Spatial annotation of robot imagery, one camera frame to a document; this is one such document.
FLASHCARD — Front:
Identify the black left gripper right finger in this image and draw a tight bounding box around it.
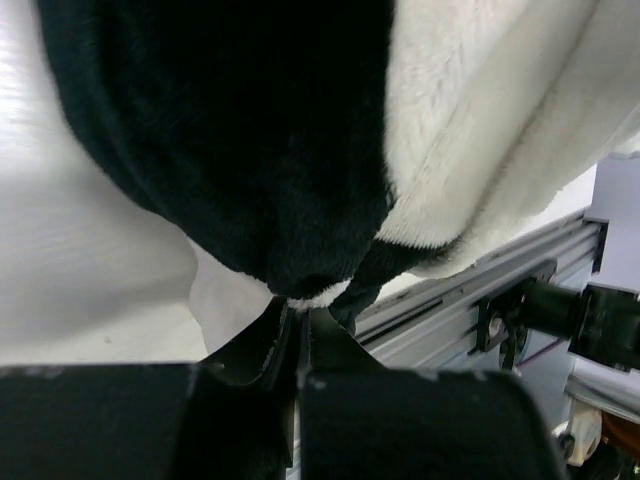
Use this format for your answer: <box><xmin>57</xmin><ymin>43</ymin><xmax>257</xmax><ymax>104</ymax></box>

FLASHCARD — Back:
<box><xmin>298</xmin><ymin>310</ymin><xmax>567</xmax><ymax>480</ymax></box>

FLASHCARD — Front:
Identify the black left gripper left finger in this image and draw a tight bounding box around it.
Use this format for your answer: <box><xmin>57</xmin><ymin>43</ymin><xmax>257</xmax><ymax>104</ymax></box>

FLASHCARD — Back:
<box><xmin>1</xmin><ymin>299</ymin><xmax>294</xmax><ymax>479</ymax></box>

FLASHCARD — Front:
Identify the black white checkered pillowcase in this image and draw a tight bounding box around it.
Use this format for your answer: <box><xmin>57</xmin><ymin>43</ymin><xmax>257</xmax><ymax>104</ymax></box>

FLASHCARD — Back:
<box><xmin>37</xmin><ymin>1</ymin><xmax>639</xmax><ymax>324</ymax></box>

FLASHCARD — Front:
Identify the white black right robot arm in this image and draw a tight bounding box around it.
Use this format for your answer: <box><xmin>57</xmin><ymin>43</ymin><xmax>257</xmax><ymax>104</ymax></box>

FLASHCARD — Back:
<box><xmin>517</xmin><ymin>282</ymin><xmax>639</xmax><ymax>372</ymax></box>

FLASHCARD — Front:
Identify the aluminium front rail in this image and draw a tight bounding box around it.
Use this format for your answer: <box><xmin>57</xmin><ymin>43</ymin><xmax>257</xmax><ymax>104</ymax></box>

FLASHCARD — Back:
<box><xmin>356</xmin><ymin>212</ymin><xmax>608</xmax><ymax>369</ymax></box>

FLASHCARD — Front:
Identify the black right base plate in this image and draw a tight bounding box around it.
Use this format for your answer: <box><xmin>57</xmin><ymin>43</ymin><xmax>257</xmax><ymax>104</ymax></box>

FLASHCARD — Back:
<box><xmin>471</xmin><ymin>259</ymin><xmax>557</xmax><ymax>370</ymax></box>

